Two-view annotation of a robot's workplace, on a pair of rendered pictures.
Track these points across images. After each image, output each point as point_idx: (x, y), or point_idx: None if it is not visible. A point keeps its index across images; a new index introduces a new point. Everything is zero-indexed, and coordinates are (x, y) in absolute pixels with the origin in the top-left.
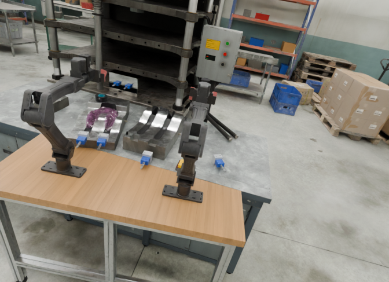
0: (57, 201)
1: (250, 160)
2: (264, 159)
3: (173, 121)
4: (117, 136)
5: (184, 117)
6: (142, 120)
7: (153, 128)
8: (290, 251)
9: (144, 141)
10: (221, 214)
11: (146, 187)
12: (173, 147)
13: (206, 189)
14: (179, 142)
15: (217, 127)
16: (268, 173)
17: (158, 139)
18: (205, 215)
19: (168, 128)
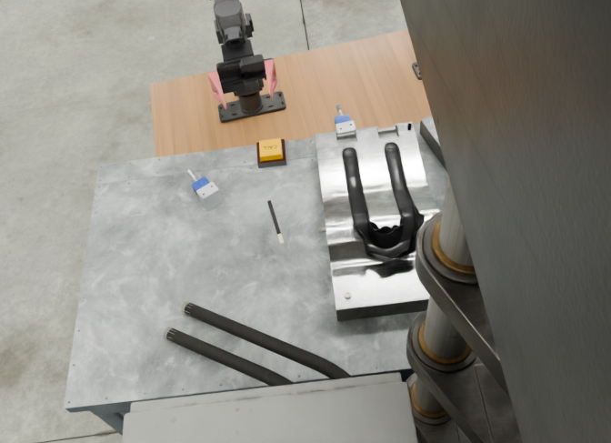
0: (400, 32)
1: (130, 253)
2: (94, 276)
3: (342, 211)
4: (435, 141)
5: (345, 307)
6: (422, 190)
7: (378, 180)
8: (48, 409)
9: (364, 129)
10: (185, 104)
11: (312, 94)
12: (319, 200)
13: (216, 133)
14: (315, 228)
15: (229, 318)
16: (91, 230)
17: (341, 146)
18: (208, 92)
19: (345, 198)
